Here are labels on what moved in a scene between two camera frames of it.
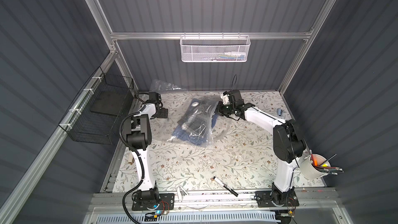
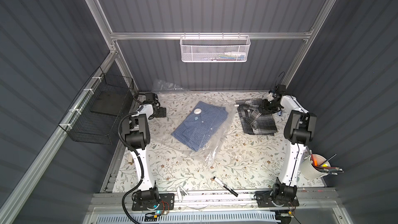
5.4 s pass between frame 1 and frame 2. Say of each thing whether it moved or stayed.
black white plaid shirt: moved
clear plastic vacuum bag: moved
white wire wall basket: stayed
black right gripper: moved
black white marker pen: stayed
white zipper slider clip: stayed
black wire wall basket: stayed
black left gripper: stayed
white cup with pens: stayed
